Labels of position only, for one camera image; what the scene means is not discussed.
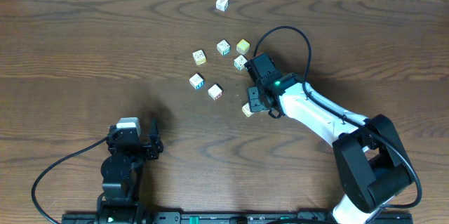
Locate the cream block with red drawing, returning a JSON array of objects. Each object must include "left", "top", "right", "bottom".
[{"left": 242, "top": 103, "right": 253, "bottom": 117}]

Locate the white block red side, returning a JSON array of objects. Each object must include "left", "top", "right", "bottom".
[{"left": 208, "top": 84, "right": 223, "bottom": 100}]

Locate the white block blue side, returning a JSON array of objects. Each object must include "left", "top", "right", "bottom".
[{"left": 189, "top": 73, "right": 204, "bottom": 90}]

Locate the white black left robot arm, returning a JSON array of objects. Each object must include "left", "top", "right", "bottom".
[{"left": 93, "top": 117, "right": 163, "bottom": 224}]

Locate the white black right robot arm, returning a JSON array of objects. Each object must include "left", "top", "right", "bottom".
[{"left": 248, "top": 70, "right": 420, "bottom": 223}]

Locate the white block green side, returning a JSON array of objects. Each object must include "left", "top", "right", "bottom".
[{"left": 234, "top": 55, "right": 248, "bottom": 71}]

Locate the yellow topped wooden block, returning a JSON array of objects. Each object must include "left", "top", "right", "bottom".
[{"left": 236, "top": 39, "right": 250, "bottom": 55}]

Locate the white block teal side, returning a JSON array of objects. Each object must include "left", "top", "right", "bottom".
[{"left": 217, "top": 39, "right": 231, "bottom": 56}]

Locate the cream block yellow side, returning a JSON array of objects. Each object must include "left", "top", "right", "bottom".
[{"left": 192, "top": 49, "right": 207, "bottom": 65}]

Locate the white block at far top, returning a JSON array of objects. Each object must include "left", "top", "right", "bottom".
[{"left": 215, "top": 0, "right": 229, "bottom": 11}]

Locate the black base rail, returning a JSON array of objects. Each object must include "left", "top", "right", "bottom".
[{"left": 61, "top": 211, "right": 413, "bottom": 224}]

